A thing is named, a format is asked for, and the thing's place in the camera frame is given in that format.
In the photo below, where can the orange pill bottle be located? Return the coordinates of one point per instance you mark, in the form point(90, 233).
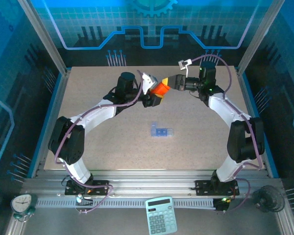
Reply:
point(158, 90)

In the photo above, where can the blue clear pill organizer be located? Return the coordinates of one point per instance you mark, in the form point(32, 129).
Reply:
point(160, 132)

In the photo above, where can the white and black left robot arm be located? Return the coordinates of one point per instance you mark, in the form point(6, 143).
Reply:
point(98, 113)

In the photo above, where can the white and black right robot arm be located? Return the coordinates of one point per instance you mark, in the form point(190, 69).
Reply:
point(223, 109)

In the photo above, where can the aluminium mounting beam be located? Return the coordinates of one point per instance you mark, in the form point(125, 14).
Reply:
point(149, 183)

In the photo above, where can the mint green calculator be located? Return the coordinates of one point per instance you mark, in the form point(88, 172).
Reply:
point(161, 218)

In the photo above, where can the black controller box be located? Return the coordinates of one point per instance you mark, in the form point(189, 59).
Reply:
point(221, 205)

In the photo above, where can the small circuit board with LED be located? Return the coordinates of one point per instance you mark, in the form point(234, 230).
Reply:
point(82, 199)

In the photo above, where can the small black desk fan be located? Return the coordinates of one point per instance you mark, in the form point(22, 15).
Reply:
point(268, 198)

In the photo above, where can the green alarm clock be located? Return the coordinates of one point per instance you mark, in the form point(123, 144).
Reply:
point(20, 202)

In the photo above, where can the left wrist camera, white mount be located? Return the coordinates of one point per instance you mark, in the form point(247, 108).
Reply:
point(147, 83)

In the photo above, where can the wrist camera, white mount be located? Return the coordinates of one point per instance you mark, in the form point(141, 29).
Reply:
point(147, 83)
point(183, 64)

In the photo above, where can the right wrist camera, white mount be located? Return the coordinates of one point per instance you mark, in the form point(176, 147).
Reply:
point(183, 64)

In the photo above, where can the aluminium table side rail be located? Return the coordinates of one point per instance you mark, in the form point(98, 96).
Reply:
point(59, 98)
point(247, 98)

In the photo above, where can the aluminium frame post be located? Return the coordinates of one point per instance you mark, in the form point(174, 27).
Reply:
point(259, 36)
point(42, 36)

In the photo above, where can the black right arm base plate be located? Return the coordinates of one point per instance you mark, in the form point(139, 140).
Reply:
point(203, 188)

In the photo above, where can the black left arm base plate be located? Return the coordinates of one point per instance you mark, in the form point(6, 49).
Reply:
point(100, 189)

